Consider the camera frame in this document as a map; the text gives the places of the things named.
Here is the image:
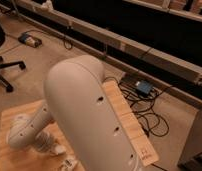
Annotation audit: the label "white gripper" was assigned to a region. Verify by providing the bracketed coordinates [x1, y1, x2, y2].
[34, 131, 54, 153]

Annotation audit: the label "black floor cables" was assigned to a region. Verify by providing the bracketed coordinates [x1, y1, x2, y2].
[103, 75, 173, 138]

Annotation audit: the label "floor power strip box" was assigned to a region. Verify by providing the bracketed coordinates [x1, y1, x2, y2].
[18, 33, 42, 48]

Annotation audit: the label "small white plastic bottle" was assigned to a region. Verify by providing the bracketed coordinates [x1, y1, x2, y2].
[60, 156, 78, 171]

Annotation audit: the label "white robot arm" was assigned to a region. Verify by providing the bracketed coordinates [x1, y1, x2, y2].
[7, 55, 142, 171]

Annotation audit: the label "black office chair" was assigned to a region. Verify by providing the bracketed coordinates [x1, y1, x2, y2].
[0, 25, 26, 92]

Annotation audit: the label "long white shelf rail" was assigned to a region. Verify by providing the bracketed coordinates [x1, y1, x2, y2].
[17, 0, 202, 101]

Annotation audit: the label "white rectangular sponge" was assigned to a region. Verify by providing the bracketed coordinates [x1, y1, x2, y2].
[50, 144, 66, 155]

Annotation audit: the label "blue power adapter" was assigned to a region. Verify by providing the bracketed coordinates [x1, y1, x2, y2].
[136, 80, 153, 96]

